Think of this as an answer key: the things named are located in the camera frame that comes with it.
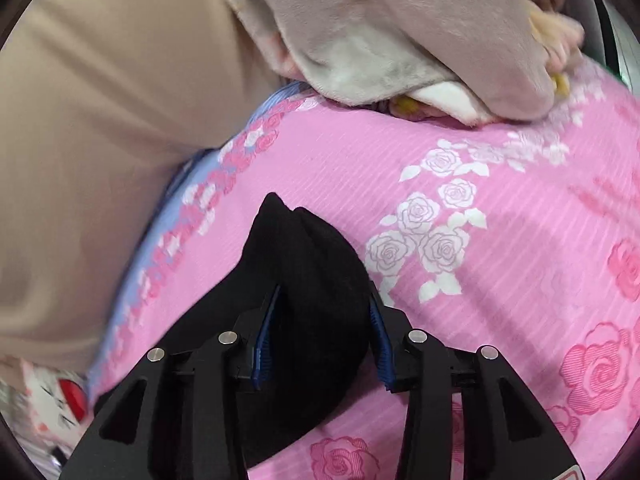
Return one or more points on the cat face print pillow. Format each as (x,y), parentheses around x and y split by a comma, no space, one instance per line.
(45,395)

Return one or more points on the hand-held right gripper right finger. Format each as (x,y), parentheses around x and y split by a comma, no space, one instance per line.
(381,342)

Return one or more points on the black pants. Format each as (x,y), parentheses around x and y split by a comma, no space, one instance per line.
(310,270)

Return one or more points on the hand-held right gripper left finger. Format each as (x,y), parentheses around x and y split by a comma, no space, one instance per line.
(264,332)

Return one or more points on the plain beige cloth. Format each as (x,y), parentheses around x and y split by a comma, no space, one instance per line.
(100,135)

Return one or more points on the beige floral plush blanket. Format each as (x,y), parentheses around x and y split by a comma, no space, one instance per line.
(400,20)

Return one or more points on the pink rose print bedsheet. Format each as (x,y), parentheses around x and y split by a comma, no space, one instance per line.
(500,260)

